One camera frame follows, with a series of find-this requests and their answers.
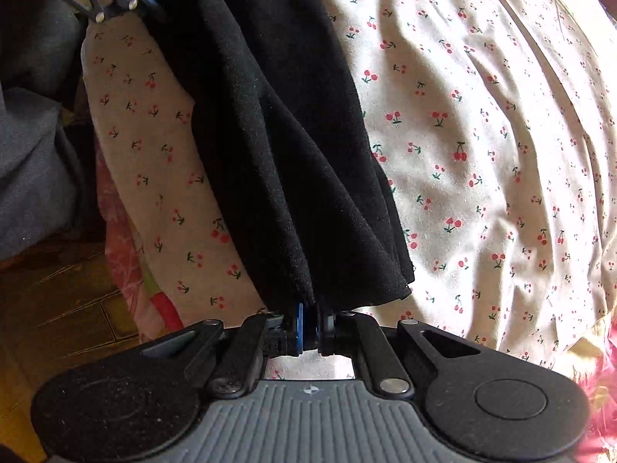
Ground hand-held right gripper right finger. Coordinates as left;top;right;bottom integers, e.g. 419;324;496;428
315;303;483;400

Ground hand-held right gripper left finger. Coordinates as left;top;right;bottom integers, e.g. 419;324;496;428
140;301;305;399

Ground black pants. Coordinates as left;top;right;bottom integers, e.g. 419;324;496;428
157;0;416;321

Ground person's grey clothing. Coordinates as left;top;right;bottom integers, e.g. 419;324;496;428
0;0;108;262

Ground cherry print bed sheet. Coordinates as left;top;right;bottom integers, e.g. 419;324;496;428
79;0;617;396

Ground pink floral bed quilt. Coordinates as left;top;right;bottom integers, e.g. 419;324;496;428
95;140;617;463

